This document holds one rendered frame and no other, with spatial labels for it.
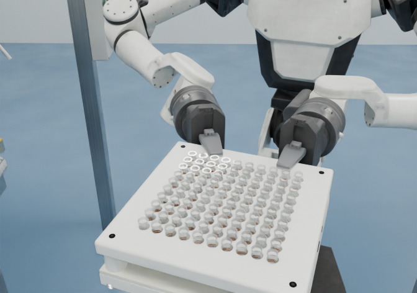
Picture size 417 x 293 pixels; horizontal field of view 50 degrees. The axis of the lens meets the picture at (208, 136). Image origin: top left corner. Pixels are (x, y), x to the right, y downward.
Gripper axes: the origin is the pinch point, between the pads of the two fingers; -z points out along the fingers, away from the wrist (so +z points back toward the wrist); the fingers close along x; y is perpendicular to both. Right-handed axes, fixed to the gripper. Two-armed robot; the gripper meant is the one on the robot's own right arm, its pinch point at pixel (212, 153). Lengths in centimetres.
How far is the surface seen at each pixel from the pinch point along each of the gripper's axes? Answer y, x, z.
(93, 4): 20, -2, 104
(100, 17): 18, 3, 103
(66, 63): 59, 98, 337
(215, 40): -84, 92, 365
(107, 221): 25, 96, 106
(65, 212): 45, 101, 124
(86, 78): 25, 26, 105
